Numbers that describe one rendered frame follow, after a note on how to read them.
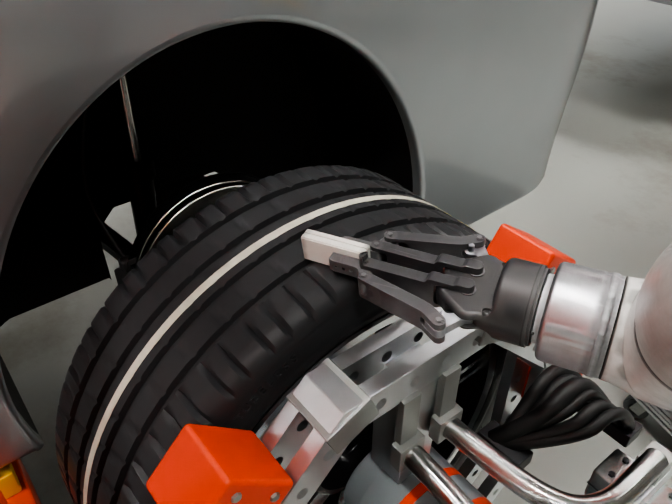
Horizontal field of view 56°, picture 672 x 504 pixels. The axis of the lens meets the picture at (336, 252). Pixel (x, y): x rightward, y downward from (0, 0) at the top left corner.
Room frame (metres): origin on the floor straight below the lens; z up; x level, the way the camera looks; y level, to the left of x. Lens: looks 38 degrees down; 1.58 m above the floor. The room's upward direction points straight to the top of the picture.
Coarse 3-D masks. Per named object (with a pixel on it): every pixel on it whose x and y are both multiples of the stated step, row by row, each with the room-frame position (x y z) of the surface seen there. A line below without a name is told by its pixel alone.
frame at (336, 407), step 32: (352, 352) 0.43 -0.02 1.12; (384, 352) 0.44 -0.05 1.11; (416, 352) 0.43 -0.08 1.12; (448, 352) 0.44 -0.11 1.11; (512, 352) 0.61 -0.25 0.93; (320, 384) 0.39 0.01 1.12; (352, 384) 0.39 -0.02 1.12; (384, 384) 0.39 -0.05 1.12; (416, 384) 0.41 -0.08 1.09; (512, 384) 0.60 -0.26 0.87; (288, 416) 0.38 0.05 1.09; (320, 416) 0.36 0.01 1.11; (352, 416) 0.36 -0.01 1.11; (288, 448) 0.37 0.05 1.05; (320, 448) 0.34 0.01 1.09; (320, 480) 0.34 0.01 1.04
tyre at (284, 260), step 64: (256, 192) 0.63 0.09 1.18; (320, 192) 0.64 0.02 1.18; (384, 192) 0.67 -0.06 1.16; (192, 256) 0.54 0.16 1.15; (256, 256) 0.52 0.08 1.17; (128, 320) 0.49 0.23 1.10; (192, 320) 0.47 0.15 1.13; (256, 320) 0.44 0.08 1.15; (320, 320) 0.44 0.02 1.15; (64, 384) 0.49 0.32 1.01; (128, 384) 0.43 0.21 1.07; (192, 384) 0.40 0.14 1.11; (256, 384) 0.40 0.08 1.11; (64, 448) 0.44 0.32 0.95; (128, 448) 0.38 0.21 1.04
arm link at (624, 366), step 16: (624, 288) 0.38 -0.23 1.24; (640, 288) 0.38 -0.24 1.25; (624, 304) 0.36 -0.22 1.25; (624, 320) 0.35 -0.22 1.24; (624, 336) 0.34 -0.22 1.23; (608, 352) 0.34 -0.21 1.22; (624, 352) 0.33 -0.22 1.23; (640, 352) 0.31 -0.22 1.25; (608, 368) 0.34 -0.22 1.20; (624, 368) 0.33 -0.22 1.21; (640, 368) 0.31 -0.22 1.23; (624, 384) 0.33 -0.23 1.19; (640, 384) 0.31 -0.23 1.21; (656, 384) 0.30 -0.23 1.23; (656, 400) 0.31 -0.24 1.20
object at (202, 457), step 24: (192, 432) 0.33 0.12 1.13; (216, 432) 0.35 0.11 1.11; (240, 432) 0.36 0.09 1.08; (168, 456) 0.32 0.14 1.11; (192, 456) 0.31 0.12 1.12; (216, 456) 0.31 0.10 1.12; (240, 456) 0.33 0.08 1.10; (264, 456) 0.34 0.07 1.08; (168, 480) 0.31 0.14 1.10; (192, 480) 0.30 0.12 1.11; (216, 480) 0.29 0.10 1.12; (240, 480) 0.29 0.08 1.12; (264, 480) 0.31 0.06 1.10; (288, 480) 0.32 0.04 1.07
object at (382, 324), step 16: (384, 320) 0.50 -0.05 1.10; (352, 336) 0.47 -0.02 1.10; (336, 352) 0.46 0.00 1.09; (480, 352) 0.65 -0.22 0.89; (496, 352) 0.64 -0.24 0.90; (464, 368) 0.63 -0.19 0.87; (480, 368) 0.65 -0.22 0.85; (464, 384) 0.66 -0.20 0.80; (480, 384) 0.64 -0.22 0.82; (464, 400) 0.65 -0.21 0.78; (480, 400) 0.64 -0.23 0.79; (272, 416) 0.41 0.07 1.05; (464, 416) 0.64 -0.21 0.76; (256, 432) 0.39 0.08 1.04; (368, 432) 0.57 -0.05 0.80; (352, 448) 0.55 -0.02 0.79; (368, 448) 0.55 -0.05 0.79; (448, 448) 0.61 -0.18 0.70; (336, 464) 0.53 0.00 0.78; (352, 464) 0.53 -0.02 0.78; (336, 480) 0.50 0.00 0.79; (320, 496) 0.47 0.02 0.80; (336, 496) 0.49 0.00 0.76
